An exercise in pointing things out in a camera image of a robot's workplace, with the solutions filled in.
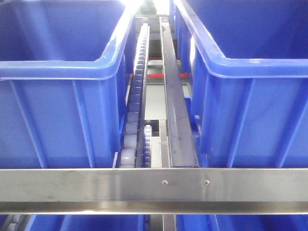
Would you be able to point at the roller conveyor track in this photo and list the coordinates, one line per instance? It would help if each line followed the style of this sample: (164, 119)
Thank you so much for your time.
(131, 155)

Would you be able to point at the steel front rack beam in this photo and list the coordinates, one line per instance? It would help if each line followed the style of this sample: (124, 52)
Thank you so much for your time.
(154, 191)

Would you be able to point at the blue bin left front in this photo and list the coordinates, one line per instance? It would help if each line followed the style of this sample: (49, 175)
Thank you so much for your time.
(64, 72)

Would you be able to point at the blue bin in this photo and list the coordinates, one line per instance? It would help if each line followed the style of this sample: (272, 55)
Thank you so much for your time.
(64, 72)
(247, 67)

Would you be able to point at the blue bin right front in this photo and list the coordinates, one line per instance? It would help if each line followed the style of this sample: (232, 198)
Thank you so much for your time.
(247, 67)

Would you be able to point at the steel guide rail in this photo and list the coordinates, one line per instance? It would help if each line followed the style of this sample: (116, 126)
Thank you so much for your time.
(181, 143)

